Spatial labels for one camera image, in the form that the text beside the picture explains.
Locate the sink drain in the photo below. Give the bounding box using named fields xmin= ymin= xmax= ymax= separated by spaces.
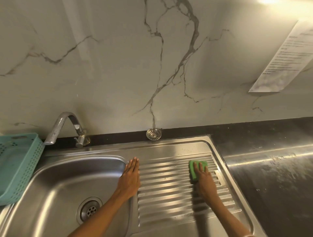
xmin=76 ymin=197 xmax=103 ymax=224

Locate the stainless steel sink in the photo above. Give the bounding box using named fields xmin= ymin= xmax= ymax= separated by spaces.
xmin=0 ymin=135 xmax=268 ymax=237

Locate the person's left hand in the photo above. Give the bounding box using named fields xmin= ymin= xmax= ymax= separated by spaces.
xmin=118 ymin=157 xmax=140 ymax=198

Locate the printed paper notice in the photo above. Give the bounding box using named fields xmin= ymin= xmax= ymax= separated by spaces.
xmin=248 ymin=20 xmax=313 ymax=93

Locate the person's left forearm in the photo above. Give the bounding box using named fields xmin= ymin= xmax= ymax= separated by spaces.
xmin=66 ymin=188 xmax=132 ymax=237

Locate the person's right forearm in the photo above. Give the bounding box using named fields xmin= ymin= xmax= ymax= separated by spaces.
xmin=202 ymin=193 xmax=257 ymax=237

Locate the person's right hand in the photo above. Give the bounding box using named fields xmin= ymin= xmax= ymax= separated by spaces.
xmin=193 ymin=161 xmax=217 ymax=202

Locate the teal plastic basket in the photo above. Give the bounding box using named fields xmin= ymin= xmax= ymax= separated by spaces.
xmin=0 ymin=133 xmax=45 ymax=206

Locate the chrome faucet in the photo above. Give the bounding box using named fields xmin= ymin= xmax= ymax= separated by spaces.
xmin=44 ymin=112 xmax=90 ymax=148

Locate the metal sink strainer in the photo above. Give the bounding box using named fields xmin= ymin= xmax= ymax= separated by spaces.
xmin=146 ymin=128 xmax=162 ymax=140

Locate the green scrub sponge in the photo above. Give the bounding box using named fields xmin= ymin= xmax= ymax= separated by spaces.
xmin=188 ymin=160 xmax=208 ymax=182

